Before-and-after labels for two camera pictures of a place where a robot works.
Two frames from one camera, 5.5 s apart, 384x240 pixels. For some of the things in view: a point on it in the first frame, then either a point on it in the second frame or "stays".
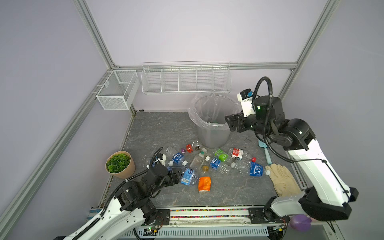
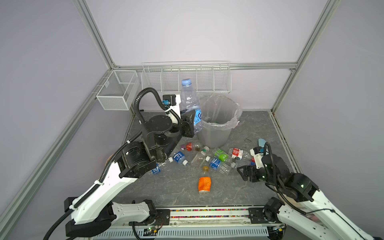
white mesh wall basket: (118, 90) stays
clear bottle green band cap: (197, 160) stays
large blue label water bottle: (188, 176) to (189, 101)
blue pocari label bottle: (217, 165) stays
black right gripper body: (244, 124) to (256, 174)
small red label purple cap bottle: (196, 145) stays
